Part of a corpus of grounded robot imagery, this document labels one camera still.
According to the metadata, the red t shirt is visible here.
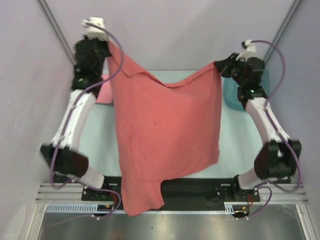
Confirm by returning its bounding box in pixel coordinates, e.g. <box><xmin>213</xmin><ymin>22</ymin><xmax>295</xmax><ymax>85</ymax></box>
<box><xmin>108</xmin><ymin>43</ymin><xmax>222</xmax><ymax>216</ymax></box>

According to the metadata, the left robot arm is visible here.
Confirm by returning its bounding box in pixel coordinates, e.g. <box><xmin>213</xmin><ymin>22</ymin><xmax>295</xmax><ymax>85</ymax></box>
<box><xmin>40</xmin><ymin>36</ymin><xmax>111</xmax><ymax>200</ymax></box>

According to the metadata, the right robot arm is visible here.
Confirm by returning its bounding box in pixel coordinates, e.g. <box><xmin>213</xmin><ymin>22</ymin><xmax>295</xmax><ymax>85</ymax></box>
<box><xmin>214</xmin><ymin>53</ymin><xmax>302</xmax><ymax>201</ymax></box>

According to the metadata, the teal plastic basin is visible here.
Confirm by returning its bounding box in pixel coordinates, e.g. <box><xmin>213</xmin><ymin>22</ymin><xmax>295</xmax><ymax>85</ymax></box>
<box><xmin>222</xmin><ymin>68</ymin><xmax>270</xmax><ymax>112</ymax></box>

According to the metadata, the folded pink t shirt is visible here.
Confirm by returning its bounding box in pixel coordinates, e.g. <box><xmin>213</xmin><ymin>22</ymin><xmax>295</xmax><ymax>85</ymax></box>
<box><xmin>96</xmin><ymin>81</ymin><xmax>113</xmax><ymax>104</ymax></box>

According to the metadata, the folded grey t shirt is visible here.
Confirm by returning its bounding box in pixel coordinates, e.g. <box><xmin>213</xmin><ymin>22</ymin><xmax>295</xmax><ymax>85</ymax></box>
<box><xmin>95</xmin><ymin>102</ymin><xmax>114</xmax><ymax>107</ymax></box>

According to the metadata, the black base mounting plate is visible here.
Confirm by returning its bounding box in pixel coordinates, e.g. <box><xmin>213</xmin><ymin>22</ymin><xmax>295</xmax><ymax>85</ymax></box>
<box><xmin>80</xmin><ymin>176</ymin><xmax>260</xmax><ymax>212</ymax></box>

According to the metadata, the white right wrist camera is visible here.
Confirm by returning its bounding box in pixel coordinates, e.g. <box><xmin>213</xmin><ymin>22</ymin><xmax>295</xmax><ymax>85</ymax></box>
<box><xmin>236</xmin><ymin>39</ymin><xmax>257</xmax><ymax>62</ymax></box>

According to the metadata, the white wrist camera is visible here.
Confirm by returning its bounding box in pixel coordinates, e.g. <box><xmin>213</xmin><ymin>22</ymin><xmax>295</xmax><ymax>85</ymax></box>
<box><xmin>82</xmin><ymin>16</ymin><xmax>109</xmax><ymax>41</ymax></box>
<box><xmin>236</xmin><ymin>39</ymin><xmax>257</xmax><ymax>62</ymax></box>

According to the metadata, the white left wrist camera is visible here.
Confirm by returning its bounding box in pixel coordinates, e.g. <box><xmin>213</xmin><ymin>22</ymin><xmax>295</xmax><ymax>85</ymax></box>
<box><xmin>82</xmin><ymin>16</ymin><xmax>109</xmax><ymax>41</ymax></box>

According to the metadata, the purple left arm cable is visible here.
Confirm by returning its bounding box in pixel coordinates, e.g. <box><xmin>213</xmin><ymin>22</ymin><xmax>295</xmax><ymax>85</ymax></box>
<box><xmin>46</xmin><ymin>23</ymin><xmax>126</xmax><ymax>227</ymax></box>

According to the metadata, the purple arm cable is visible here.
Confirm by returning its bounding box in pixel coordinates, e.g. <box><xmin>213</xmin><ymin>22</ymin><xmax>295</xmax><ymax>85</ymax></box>
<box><xmin>234</xmin><ymin>39</ymin><xmax>304</xmax><ymax>221</ymax></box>
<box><xmin>46</xmin><ymin>23</ymin><xmax>126</xmax><ymax>227</ymax></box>

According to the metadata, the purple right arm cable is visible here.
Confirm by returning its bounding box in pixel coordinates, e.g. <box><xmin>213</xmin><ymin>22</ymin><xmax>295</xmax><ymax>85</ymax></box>
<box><xmin>234</xmin><ymin>39</ymin><xmax>304</xmax><ymax>221</ymax></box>

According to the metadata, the left aluminium corner post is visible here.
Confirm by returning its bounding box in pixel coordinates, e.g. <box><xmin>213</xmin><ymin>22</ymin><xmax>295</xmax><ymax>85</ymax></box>
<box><xmin>36</xmin><ymin>0</ymin><xmax>76</xmax><ymax>65</ymax></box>

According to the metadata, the aluminium corner post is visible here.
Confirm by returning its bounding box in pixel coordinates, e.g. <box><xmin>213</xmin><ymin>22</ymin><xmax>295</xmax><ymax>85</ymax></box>
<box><xmin>36</xmin><ymin>0</ymin><xmax>76</xmax><ymax>65</ymax></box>
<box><xmin>263</xmin><ymin>0</ymin><xmax>305</xmax><ymax>61</ymax></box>

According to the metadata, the right aluminium corner post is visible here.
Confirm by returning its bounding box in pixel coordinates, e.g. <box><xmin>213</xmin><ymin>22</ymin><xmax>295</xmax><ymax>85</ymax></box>
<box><xmin>263</xmin><ymin>0</ymin><xmax>305</xmax><ymax>61</ymax></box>

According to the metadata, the aluminium front rail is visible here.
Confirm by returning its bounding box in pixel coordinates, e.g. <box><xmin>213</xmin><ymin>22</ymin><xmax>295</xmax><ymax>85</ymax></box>
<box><xmin>35</xmin><ymin>183</ymin><xmax>308</xmax><ymax>205</ymax></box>

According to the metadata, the grey slotted cable duct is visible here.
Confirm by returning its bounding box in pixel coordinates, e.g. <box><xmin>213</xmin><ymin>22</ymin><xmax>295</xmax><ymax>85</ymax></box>
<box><xmin>46</xmin><ymin>203</ymin><xmax>245</xmax><ymax>215</ymax></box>

